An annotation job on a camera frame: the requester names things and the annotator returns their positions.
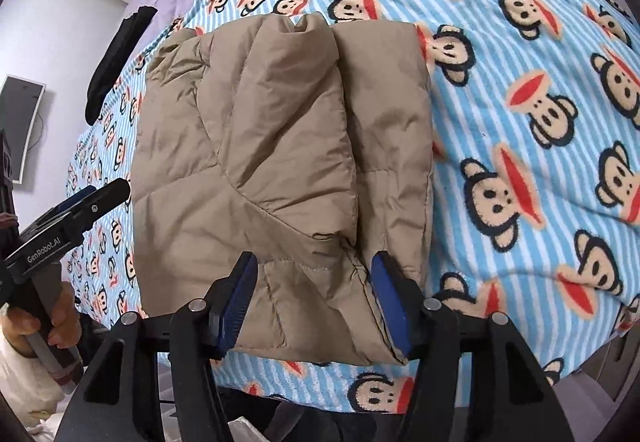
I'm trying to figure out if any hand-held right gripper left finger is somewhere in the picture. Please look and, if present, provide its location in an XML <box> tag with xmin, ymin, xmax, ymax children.
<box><xmin>54</xmin><ymin>251</ymin><xmax>259</xmax><ymax>442</ymax></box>

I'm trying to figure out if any beige puffer jacket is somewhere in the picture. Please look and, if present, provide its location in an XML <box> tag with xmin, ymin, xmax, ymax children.
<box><xmin>131</xmin><ymin>15</ymin><xmax>435</xmax><ymax>367</ymax></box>

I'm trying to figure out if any wooden bed frame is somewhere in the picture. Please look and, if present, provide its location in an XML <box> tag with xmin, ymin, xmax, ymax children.
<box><xmin>582</xmin><ymin>329</ymin><xmax>640</xmax><ymax>405</ymax></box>

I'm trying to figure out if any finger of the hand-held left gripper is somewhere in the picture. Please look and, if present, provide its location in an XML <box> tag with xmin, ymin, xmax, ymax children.
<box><xmin>55</xmin><ymin>178</ymin><xmax>132</xmax><ymax>238</ymax></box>
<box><xmin>30</xmin><ymin>185</ymin><xmax>98</xmax><ymax>230</ymax></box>

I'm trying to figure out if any person's left forearm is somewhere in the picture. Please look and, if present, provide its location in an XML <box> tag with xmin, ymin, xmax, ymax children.
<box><xmin>0</xmin><ymin>337</ymin><xmax>76</xmax><ymax>418</ymax></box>

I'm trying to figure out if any black cloth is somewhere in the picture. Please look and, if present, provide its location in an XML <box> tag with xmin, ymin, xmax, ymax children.
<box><xmin>84</xmin><ymin>6</ymin><xmax>158</xmax><ymax>124</ymax></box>

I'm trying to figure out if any blue striped monkey print blanket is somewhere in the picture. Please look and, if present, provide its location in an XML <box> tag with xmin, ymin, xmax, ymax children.
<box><xmin>65</xmin><ymin>0</ymin><xmax>640</xmax><ymax>415</ymax></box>

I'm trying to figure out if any curved monitor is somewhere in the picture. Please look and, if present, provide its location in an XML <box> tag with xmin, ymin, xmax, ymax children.
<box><xmin>0</xmin><ymin>75</ymin><xmax>47</xmax><ymax>184</ymax></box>

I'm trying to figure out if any white plastic bag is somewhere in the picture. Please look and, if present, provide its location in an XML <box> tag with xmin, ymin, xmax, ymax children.
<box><xmin>227</xmin><ymin>416</ymin><xmax>272</xmax><ymax>442</ymax></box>

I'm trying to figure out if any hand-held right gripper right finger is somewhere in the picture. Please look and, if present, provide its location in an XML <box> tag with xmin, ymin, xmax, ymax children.
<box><xmin>371</xmin><ymin>252</ymin><xmax>576</xmax><ymax>442</ymax></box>

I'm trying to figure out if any person's left hand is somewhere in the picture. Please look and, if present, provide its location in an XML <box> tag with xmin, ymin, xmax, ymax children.
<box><xmin>0</xmin><ymin>295</ymin><xmax>83</xmax><ymax>359</ymax></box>

